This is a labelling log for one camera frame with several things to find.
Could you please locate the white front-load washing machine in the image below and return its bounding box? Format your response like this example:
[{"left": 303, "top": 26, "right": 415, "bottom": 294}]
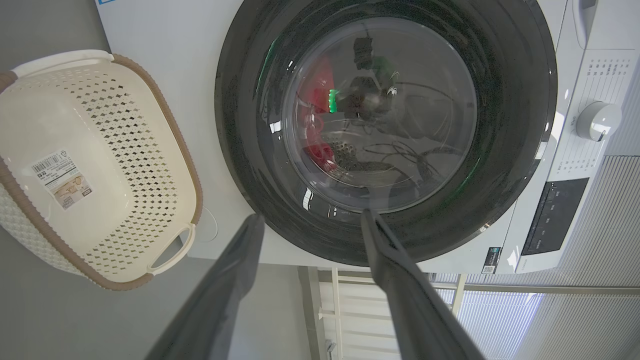
[{"left": 95, "top": 0, "right": 626, "bottom": 275}]

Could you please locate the cream perforated laundry basket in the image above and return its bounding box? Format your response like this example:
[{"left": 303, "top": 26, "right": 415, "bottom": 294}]
[{"left": 0, "top": 49, "right": 204, "bottom": 292}]

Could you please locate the white detergent drawer handle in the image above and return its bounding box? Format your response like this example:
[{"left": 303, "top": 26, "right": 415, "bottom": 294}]
[{"left": 572, "top": 0, "right": 598, "bottom": 50}]

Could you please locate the white metal window railing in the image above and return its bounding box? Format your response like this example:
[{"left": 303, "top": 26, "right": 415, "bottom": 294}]
[{"left": 298, "top": 266, "right": 468, "bottom": 360}]

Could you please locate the red cloth garment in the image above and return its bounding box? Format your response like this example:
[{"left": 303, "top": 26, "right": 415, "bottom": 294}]
[{"left": 299, "top": 56, "right": 337, "bottom": 173}]

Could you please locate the black washing machine control panel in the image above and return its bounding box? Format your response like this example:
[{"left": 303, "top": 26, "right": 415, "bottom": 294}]
[{"left": 521, "top": 177, "right": 590, "bottom": 256}]

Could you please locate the dark round glass washer door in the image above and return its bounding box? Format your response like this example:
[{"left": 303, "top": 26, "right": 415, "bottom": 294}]
[{"left": 215, "top": 0, "right": 558, "bottom": 267}]

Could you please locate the paper product label sticker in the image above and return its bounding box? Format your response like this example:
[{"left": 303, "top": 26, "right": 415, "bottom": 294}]
[{"left": 31, "top": 149, "right": 94, "bottom": 211}]

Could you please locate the stainless steel washing machine drum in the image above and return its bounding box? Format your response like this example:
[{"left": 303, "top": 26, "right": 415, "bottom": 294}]
[{"left": 325, "top": 135, "right": 416, "bottom": 188}]

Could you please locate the white washing machine dial knob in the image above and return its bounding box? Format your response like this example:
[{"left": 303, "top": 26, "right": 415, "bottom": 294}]
[{"left": 576, "top": 101, "right": 623, "bottom": 142}]

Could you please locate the round drain filter cover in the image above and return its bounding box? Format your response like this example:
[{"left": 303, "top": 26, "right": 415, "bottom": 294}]
[{"left": 192, "top": 206, "right": 219, "bottom": 244}]

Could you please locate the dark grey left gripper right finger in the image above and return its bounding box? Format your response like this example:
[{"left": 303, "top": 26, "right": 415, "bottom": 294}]
[{"left": 361, "top": 209, "right": 485, "bottom": 360}]

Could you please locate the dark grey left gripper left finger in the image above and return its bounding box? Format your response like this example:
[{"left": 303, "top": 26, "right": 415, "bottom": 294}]
[{"left": 145, "top": 213, "right": 266, "bottom": 360}]

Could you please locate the small black QR sticker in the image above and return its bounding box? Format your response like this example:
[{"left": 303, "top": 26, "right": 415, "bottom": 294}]
[{"left": 481, "top": 246, "right": 502, "bottom": 275}]

